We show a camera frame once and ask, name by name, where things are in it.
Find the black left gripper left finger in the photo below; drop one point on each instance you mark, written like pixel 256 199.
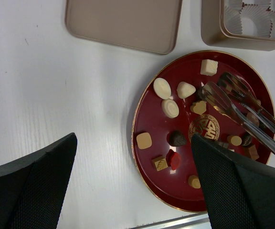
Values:
pixel 33 187

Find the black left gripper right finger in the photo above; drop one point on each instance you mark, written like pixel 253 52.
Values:
pixel 239 193

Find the red lips chocolate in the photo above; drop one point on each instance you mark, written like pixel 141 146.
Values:
pixel 173 159

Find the dark strawberry chocolate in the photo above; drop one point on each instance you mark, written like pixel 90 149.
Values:
pixel 177 139

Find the tan shell chocolate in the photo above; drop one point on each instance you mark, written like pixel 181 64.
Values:
pixel 199 107

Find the metal serving tongs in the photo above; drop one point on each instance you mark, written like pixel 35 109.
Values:
pixel 230 92

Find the dark fluted round chocolate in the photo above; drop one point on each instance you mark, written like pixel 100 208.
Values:
pixel 199 96

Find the brown marbled block chocolate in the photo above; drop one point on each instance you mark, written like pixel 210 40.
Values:
pixel 251 152

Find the gold swirl round chocolate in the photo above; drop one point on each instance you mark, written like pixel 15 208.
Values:
pixel 194 182

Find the tan fluted round chocolate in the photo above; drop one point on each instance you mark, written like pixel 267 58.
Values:
pixel 234 140

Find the dark small chocolate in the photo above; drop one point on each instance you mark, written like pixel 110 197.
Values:
pixel 246 139

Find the brown oval chocolate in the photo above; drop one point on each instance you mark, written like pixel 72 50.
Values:
pixel 250 116

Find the gold leaf square chocolate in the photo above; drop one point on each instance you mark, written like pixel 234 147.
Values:
pixel 160 163

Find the tan square chocolate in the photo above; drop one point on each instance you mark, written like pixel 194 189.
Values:
pixel 144 140

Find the white swirl oval chocolate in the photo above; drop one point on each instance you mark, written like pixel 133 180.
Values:
pixel 170 108

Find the white triangular chocolate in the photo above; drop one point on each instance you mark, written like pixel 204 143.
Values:
pixel 185 90

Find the white cube chocolate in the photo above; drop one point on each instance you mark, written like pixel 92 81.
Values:
pixel 209 67

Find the red round tray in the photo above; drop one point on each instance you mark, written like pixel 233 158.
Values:
pixel 171 186

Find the gold square tin box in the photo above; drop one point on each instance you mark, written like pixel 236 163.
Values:
pixel 242 24

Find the gold square tin lid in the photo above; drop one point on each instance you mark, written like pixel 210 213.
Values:
pixel 148 25

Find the aluminium front rail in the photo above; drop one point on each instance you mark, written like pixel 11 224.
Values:
pixel 194 221

